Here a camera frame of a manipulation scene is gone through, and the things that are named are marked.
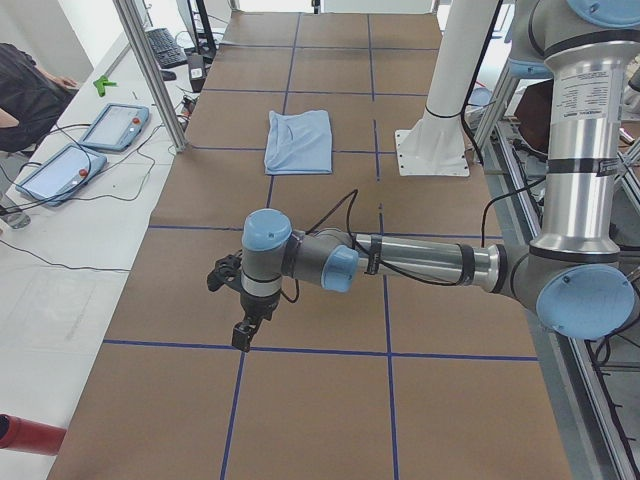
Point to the aluminium truss frame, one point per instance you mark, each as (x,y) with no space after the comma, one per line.
(594,387)

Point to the seated person in black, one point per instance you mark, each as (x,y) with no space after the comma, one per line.
(32,99)

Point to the light blue t-shirt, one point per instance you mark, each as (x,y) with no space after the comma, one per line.
(299,144)

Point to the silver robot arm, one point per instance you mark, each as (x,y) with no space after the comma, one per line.
(569,274)

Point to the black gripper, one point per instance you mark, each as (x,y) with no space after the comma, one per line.
(256,304)

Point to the black keyboard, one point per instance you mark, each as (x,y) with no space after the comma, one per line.
(168,54)

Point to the red cylinder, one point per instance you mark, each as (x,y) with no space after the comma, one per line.
(18,434)

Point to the teach pendant tablet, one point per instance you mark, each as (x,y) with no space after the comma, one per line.
(115,128)
(59,178)

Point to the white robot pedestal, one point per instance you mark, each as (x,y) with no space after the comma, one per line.
(435,145)

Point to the green plastic tool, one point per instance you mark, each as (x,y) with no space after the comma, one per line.
(102,83)

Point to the aluminium frame post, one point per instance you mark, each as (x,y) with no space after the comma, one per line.
(135,33)

